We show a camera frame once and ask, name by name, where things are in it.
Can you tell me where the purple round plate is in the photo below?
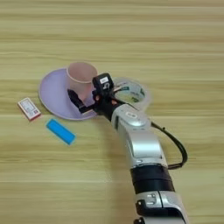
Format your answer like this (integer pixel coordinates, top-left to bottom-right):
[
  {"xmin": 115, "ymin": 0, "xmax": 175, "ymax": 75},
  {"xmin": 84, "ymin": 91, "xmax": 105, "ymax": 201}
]
[{"xmin": 38, "ymin": 67, "xmax": 99, "ymax": 122}]

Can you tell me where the black box with white label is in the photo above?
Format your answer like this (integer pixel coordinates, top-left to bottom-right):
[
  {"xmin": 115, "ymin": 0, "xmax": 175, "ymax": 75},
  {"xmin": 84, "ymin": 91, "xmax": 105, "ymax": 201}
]
[{"xmin": 92, "ymin": 72, "xmax": 116, "ymax": 97}]

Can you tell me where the clear tape roll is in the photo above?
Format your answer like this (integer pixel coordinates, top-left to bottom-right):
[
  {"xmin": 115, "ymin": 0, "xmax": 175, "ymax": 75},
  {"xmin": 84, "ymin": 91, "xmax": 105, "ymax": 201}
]
[{"xmin": 112, "ymin": 77, "xmax": 153, "ymax": 112}]

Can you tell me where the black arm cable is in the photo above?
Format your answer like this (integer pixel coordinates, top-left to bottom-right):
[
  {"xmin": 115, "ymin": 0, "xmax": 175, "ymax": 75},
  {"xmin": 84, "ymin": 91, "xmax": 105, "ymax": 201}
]
[{"xmin": 150, "ymin": 121, "xmax": 188, "ymax": 171}]

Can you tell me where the blue rectangular bar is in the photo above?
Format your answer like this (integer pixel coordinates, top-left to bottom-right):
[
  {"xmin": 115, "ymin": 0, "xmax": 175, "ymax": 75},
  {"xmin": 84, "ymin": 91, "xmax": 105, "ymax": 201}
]
[{"xmin": 45, "ymin": 117, "xmax": 77, "ymax": 146}]

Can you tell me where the pink plastic cup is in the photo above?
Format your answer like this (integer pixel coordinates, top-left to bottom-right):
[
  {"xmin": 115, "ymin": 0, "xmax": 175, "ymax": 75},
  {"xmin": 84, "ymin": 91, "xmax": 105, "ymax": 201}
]
[{"xmin": 66, "ymin": 61, "xmax": 99, "ymax": 102}]

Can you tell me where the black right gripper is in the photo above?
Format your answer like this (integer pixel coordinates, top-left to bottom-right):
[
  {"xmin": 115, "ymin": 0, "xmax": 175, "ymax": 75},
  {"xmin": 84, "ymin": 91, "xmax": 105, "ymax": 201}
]
[{"xmin": 66, "ymin": 84, "xmax": 130, "ymax": 122}]

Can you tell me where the small red white box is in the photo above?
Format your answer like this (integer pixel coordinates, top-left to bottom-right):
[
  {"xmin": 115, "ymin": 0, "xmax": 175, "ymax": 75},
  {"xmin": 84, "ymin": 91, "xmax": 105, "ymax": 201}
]
[{"xmin": 17, "ymin": 97, "xmax": 42, "ymax": 123}]

